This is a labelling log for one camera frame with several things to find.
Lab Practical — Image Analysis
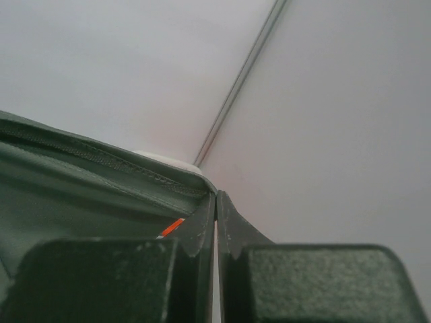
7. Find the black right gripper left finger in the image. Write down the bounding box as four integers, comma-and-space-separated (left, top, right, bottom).
1, 194, 216, 322

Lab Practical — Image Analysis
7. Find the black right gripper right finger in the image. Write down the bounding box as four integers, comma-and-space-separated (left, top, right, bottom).
216, 191, 423, 322

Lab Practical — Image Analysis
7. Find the grey t shirt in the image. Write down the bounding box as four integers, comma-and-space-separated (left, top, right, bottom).
0, 110, 218, 280

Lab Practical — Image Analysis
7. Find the white plastic basket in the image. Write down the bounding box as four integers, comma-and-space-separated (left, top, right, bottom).
134, 150, 203, 176

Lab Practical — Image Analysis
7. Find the right aluminium corner post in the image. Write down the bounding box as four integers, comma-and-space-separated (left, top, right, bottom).
193, 0, 291, 168

